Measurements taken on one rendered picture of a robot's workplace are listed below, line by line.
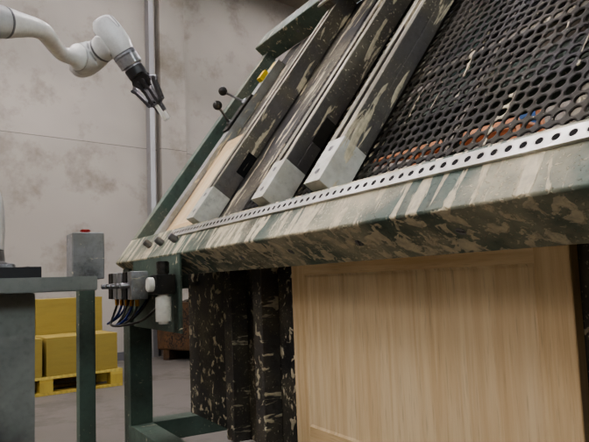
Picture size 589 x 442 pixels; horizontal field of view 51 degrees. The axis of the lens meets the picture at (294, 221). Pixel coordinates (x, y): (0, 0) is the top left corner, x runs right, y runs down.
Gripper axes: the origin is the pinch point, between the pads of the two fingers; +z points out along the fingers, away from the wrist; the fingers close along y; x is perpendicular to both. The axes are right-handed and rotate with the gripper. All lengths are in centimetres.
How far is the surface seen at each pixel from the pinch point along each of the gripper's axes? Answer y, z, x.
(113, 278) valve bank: 22, 40, 53
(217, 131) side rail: 0.6, 19.1, -31.4
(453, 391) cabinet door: -88, 80, 114
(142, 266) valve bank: 16, 42, 44
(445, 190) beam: -109, 37, 126
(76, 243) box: 41, 24, 37
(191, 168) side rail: 12.4, 25.9, -14.6
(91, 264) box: 41, 34, 37
